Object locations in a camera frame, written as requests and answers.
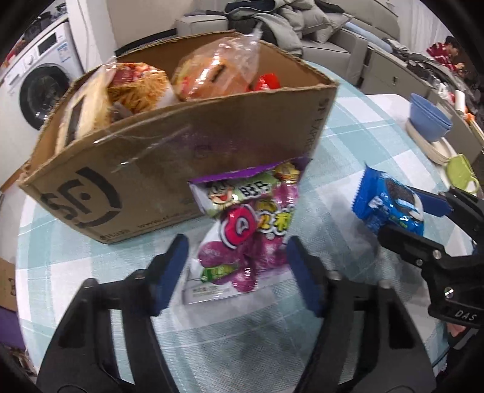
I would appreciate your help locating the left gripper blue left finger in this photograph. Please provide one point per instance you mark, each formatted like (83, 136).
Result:
(164, 272)

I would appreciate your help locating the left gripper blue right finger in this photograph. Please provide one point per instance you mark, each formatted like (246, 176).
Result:
(310, 275)

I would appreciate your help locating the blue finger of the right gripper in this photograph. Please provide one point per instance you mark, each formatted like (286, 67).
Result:
(434, 204)
(412, 248)

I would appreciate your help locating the blue Oreo cookie packet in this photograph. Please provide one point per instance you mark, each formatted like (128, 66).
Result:
(382, 200)

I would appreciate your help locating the purple candy snack bag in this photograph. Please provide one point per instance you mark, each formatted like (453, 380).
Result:
(252, 211)

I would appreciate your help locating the cracker packet with black label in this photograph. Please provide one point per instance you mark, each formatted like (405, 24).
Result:
(88, 110)

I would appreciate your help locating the red instant noodle packet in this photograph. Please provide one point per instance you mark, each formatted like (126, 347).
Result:
(264, 82)

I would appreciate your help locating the orange bread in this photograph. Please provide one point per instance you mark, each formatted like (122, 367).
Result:
(224, 67)

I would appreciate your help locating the green mug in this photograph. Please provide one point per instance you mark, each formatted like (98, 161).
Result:
(460, 174)

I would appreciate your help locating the white plate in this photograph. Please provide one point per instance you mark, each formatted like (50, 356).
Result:
(439, 152)

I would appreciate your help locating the stacked blue bowls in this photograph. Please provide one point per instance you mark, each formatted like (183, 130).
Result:
(427, 119)

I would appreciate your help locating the person in red sweater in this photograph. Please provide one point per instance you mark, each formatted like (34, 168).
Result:
(446, 52)

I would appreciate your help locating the small cardboard box on floor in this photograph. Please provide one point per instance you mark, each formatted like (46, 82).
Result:
(7, 285)

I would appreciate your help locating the grey fabric sofa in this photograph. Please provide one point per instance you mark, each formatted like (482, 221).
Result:
(344, 53)

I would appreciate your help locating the white chips bag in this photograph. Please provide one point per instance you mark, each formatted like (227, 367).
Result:
(139, 87)

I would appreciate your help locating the white front-load washing machine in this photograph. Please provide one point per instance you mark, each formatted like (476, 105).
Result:
(31, 87)

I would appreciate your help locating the pile of grey jackets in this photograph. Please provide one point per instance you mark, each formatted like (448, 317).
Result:
(292, 22)

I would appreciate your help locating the black patterned chair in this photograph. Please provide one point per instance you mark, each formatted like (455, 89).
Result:
(156, 38)

